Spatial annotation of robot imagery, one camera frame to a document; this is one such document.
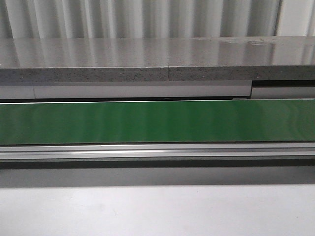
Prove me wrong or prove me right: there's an aluminium conveyor side rail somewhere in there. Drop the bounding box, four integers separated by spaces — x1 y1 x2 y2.
0 142 315 169

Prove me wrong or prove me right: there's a green conveyor belt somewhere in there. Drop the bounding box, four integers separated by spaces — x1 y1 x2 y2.
0 99 315 145

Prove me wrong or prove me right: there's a grey stone slab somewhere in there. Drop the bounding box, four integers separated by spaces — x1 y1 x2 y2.
0 36 315 84

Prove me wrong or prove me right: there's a grey metal back rail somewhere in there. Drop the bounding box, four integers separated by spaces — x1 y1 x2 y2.
0 80 315 99

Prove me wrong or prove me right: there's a white pleated curtain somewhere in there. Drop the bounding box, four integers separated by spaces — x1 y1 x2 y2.
0 0 315 40

